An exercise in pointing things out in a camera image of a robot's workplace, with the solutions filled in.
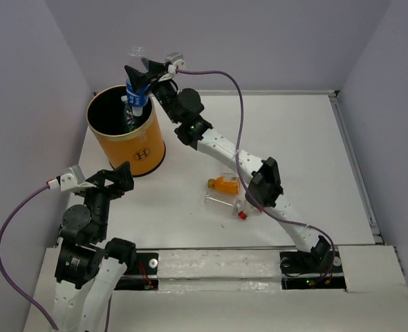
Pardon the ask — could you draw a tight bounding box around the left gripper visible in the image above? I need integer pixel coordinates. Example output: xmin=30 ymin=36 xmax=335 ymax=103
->
xmin=79 ymin=159 xmax=135 ymax=238

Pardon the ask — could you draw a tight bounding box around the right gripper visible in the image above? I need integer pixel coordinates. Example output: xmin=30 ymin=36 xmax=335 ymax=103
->
xmin=123 ymin=56 xmax=180 ymax=124

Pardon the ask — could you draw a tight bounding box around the blue label bottle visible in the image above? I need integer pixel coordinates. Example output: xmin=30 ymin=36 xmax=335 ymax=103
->
xmin=126 ymin=46 xmax=148 ymax=120

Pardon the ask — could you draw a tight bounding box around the clear jar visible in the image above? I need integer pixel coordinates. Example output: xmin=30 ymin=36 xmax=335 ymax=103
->
xmin=204 ymin=193 xmax=241 ymax=216

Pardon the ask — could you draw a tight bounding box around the red cap clear bottle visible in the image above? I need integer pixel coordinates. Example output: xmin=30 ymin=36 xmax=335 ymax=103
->
xmin=233 ymin=199 xmax=262 ymax=221

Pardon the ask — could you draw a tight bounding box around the green label clear bottle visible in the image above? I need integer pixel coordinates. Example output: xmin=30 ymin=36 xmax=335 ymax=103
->
xmin=121 ymin=95 xmax=138 ymax=133

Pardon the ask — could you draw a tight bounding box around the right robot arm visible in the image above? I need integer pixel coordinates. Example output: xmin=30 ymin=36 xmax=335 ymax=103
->
xmin=124 ymin=59 xmax=335 ymax=280

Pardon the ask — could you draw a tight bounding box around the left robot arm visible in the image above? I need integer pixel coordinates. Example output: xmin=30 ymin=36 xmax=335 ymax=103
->
xmin=48 ymin=162 xmax=136 ymax=331

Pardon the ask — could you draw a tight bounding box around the orange cylindrical bin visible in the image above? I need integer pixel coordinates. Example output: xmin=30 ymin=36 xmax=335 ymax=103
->
xmin=86 ymin=85 xmax=166 ymax=177

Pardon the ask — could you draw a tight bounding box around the orange juice bottle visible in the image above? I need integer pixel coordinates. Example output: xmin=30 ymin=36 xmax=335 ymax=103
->
xmin=207 ymin=176 xmax=239 ymax=195

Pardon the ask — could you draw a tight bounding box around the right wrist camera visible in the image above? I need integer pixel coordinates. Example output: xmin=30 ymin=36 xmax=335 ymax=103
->
xmin=165 ymin=52 xmax=185 ymax=73

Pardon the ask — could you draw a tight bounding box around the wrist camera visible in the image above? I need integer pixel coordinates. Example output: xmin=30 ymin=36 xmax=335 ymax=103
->
xmin=165 ymin=52 xmax=185 ymax=73
xmin=59 ymin=165 xmax=85 ymax=192

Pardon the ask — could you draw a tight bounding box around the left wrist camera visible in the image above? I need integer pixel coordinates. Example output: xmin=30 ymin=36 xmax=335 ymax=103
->
xmin=59 ymin=165 xmax=85 ymax=192

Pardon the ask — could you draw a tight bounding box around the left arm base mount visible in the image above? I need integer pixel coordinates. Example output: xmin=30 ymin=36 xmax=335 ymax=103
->
xmin=115 ymin=252 xmax=159 ymax=291

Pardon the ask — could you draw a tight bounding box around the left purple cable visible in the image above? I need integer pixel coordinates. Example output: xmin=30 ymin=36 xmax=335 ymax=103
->
xmin=0 ymin=178 xmax=62 ymax=331

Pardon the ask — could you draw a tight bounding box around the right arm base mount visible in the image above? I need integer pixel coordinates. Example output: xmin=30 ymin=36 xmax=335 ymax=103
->
xmin=279 ymin=250 xmax=346 ymax=291

